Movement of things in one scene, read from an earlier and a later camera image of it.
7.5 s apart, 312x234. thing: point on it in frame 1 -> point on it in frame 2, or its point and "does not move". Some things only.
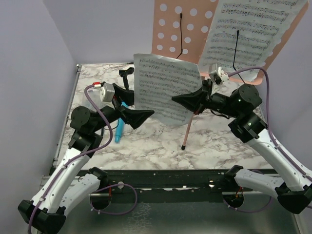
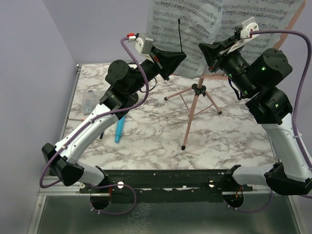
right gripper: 198,100 -> 211,51
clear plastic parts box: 96,95 does not move
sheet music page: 243,34 does not move
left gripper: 135,117 -> 167,61
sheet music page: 158,79 -> 200,22
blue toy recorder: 120,126 does not move
